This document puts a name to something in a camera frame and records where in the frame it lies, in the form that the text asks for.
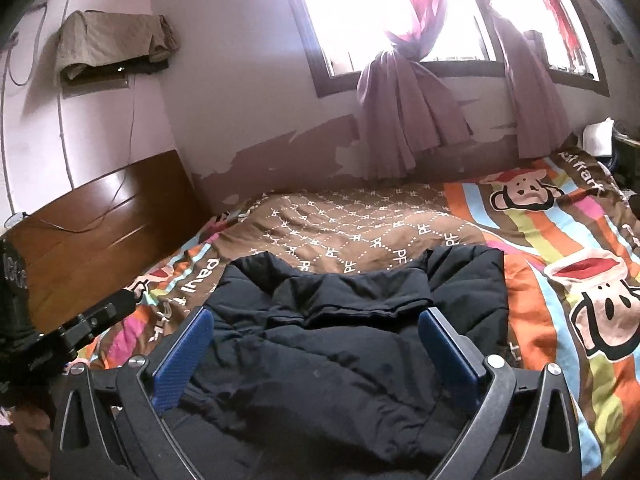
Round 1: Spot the red window decoration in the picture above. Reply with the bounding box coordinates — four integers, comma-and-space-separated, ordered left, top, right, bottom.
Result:
540, 0, 576, 68

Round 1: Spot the black cable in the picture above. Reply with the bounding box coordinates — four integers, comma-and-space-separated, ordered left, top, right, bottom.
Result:
50, 72, 138, 233

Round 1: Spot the cluttered desk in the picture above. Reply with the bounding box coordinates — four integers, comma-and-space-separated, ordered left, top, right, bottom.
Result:
612, 130, 640, 196

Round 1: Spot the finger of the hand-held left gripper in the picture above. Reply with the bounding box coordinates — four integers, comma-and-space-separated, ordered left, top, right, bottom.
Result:
57, 287, 141, 361

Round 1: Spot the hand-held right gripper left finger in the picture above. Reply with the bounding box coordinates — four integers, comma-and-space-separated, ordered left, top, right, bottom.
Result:
52, 306, 216, 480

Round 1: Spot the black puffer jacket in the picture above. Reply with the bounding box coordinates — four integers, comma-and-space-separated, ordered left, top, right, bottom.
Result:
117, 245, 511, 480

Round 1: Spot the printed brown blanket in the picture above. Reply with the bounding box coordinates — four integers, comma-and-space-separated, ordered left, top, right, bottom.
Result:
75, 145, 640, 480

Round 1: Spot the window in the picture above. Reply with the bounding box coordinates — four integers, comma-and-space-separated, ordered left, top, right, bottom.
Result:
277, 0, 611, 98

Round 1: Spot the wooden headboard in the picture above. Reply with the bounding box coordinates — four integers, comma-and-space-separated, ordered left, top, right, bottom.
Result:
0, 149, 211, 336

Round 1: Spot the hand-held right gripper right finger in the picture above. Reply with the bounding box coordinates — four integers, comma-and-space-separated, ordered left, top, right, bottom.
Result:
417, 306, 583, 480

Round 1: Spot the wall air conditioner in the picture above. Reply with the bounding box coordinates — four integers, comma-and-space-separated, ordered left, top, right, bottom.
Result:
60, 57, 171, 98

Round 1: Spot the pink curtain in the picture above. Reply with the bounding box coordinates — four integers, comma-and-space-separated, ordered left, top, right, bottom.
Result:
320, 0, 473, 181
455, 0, 573, 161

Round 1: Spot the white wall pipe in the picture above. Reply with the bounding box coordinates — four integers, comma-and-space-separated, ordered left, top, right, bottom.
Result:
55, 95, 76, 188

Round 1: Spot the white bag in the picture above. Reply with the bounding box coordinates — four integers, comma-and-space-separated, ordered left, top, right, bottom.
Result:
584, 117, 615, 156

